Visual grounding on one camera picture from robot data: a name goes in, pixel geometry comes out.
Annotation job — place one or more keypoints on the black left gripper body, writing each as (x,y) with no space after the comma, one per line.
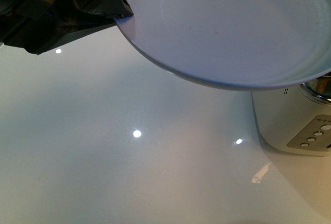
(38,26)

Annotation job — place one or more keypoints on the white round plate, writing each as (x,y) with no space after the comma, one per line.
(233,44)

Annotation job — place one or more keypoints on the white chrome two-slot toaster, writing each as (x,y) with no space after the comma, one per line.
(296,119)

